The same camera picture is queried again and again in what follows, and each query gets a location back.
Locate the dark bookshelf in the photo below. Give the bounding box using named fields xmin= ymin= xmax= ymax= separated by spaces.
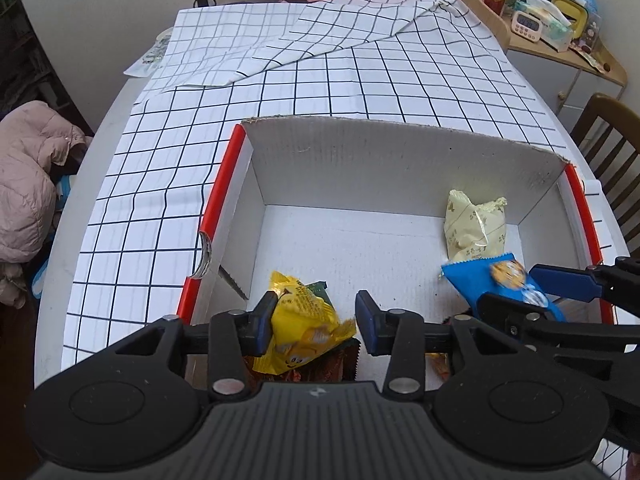
xmin=0 ymin=0 xmax=96 ymax=136

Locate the white digital timer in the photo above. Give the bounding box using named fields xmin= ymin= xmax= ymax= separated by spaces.
xmin=512 ymin=10 xmax=543 ymax=41

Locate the blue white bag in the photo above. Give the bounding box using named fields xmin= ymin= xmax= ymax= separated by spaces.
xmin=31 ymin=175 xmax=76 ymax=296

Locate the red yellow snack packet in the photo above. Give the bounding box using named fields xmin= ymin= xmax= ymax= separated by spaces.
xmin=427 ymin=352 xmax=453 ymax=376

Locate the blue cartoon snack packet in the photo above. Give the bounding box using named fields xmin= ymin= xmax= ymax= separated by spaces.
xmin=440 ymin=254 xmax=566 ymax=323

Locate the pale tissue box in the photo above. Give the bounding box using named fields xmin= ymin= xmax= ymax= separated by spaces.
xmin=520 ymin=0 xmax=576 ymax=53

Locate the red cardboard box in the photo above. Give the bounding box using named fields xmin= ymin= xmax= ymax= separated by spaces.
xmin=177 ymin=116 xmax=617 ymax=391

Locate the printed paper packet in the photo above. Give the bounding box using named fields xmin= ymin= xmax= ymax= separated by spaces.
xmin=124 ymin=27 xmax=173 ymax=78

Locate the brown red foil packet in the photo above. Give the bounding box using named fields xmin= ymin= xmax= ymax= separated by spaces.
xmin=295 ymin=337 xmax=361 ymax=383

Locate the wooden corner cabinet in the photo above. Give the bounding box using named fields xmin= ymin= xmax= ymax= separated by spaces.
xmin=441 ymin=0 xmax=628 ymax=126

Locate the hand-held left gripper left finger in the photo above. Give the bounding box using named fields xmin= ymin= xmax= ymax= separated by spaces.
xmin=112 ymin=290 xmax=279 ymax=401

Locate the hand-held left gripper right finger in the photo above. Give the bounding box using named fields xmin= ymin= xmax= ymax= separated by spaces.
xmin=355 ymin=290 xmax=551 ymax=401

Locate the checked white tablecloth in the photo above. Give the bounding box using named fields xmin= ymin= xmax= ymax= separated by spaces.
xmin=60 ymin=0 xmax=631 ymax=376

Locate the pale yellow snack packet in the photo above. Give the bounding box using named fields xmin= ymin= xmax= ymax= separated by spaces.
xmin=444 ymin=189 xmax=508 ymax=262

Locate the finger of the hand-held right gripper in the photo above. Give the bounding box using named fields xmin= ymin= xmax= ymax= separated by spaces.
xmin=529 ymin=257 xmax=640 ymax=318
xmin=475 ymin=292 xmax=640 ymax=346

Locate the pink padded jacket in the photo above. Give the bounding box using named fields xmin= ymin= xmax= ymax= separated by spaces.
xmin=0 ymin=100 xmax=93 ymax=308

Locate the brown wooden chair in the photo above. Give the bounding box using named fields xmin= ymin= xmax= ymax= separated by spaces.
xmin=570 ymin=92 xmax=640 ymax=256

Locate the yellow cartoon snack packet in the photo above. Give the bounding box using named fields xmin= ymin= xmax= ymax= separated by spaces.
xmin=252 ymin=271 xmax=357 ymax=376

